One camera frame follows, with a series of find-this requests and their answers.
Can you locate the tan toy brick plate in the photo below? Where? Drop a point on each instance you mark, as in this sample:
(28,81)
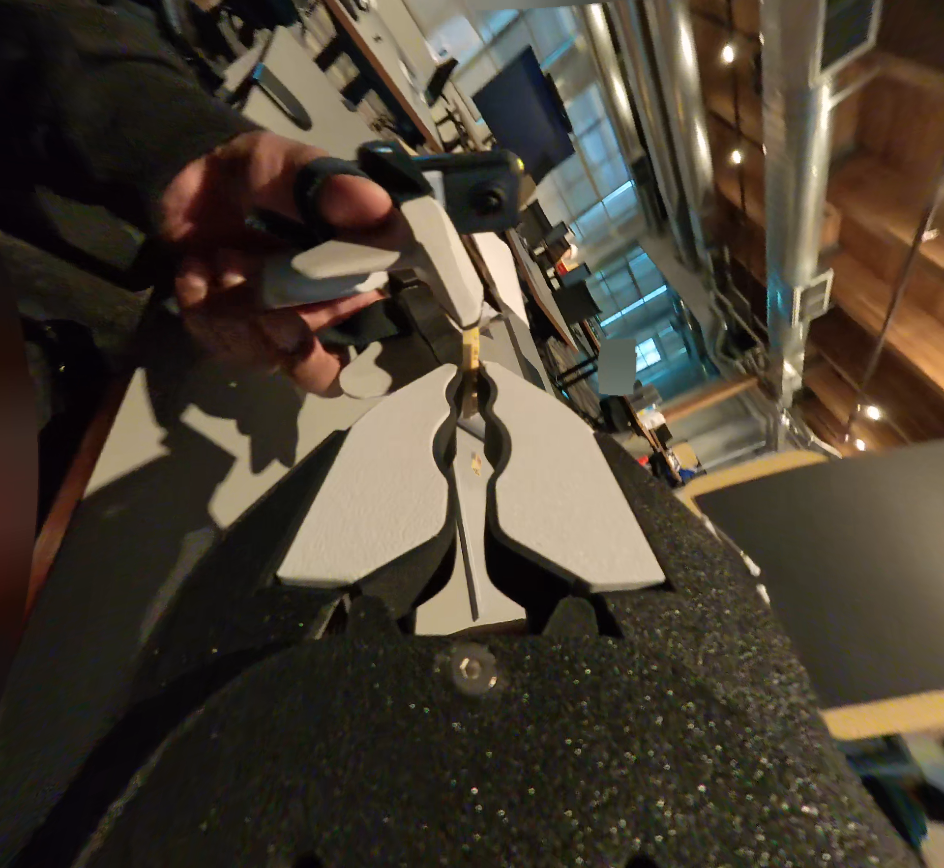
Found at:
(470,367)

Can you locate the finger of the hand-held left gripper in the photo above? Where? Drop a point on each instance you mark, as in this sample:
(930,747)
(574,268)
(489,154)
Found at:
(442,256)

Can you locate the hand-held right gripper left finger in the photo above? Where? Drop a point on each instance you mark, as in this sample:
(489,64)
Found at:
(369,499)

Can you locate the large black monitor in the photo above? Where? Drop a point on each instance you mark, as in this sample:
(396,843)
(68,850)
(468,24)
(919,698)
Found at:
(523,116)

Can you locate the grey desk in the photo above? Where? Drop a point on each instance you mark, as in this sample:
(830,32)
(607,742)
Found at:
(133,440)

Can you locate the black oval puck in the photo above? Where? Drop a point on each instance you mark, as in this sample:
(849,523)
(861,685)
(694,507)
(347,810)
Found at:
(284,97)

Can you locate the person's black jacket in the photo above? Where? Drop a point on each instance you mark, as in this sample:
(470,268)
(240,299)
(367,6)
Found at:
(44,337)

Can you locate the long office table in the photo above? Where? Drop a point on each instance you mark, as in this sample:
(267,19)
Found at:
(383,49)

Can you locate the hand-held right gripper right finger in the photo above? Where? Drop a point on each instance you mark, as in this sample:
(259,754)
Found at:
(575,507)

